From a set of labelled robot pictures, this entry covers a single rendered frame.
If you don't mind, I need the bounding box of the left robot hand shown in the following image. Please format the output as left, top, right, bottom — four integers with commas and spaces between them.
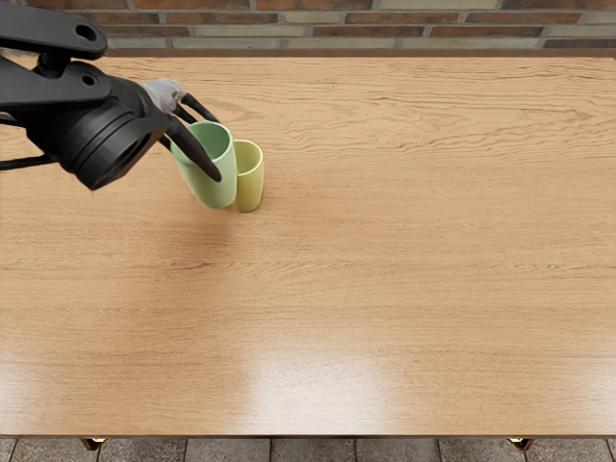
141, 77, 223, 184

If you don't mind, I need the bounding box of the light green cup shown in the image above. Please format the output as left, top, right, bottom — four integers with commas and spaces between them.
169, 120, 238, 211

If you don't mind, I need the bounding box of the yellow-green cup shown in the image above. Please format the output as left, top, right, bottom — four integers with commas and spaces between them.
232, 139, 266, 214

